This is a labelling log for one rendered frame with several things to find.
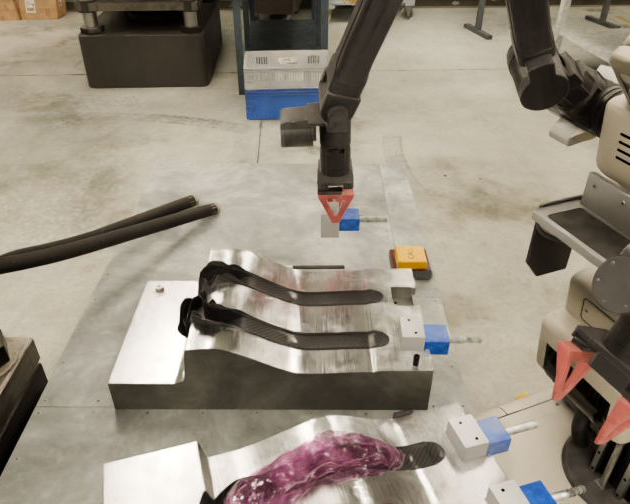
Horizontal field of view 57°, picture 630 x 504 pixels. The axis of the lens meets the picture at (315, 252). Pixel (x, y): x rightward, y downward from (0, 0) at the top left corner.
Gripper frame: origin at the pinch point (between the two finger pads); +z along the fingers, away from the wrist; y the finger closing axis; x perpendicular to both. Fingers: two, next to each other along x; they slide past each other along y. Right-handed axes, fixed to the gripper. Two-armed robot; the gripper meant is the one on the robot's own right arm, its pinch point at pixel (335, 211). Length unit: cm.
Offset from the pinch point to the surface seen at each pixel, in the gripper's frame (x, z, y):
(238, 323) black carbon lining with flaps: -16.0, 3.1, 28.9
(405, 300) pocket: 12.4, 9.0, 16.5
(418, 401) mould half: 12.4, 13.1, 36.3
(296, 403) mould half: -6.9, 13.3, 36.4
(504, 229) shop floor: 86, 97, -143
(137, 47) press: -141, 62, -345
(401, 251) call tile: 14.0, 11.7, -2.9
